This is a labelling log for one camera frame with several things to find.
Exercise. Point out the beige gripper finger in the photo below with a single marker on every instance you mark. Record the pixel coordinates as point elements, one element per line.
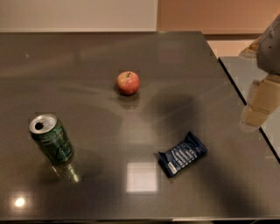
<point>263,99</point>

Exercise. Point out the grey side table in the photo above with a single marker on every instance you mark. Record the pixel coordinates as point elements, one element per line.
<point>242,72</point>

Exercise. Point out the red apple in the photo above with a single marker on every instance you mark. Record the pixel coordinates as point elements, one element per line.
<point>128,83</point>

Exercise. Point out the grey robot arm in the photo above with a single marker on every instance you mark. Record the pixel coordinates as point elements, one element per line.
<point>266,49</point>

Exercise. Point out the green soda can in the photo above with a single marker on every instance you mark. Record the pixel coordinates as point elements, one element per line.
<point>49,134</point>

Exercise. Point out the blue rxbar wrapper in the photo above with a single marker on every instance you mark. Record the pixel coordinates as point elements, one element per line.
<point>184,154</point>

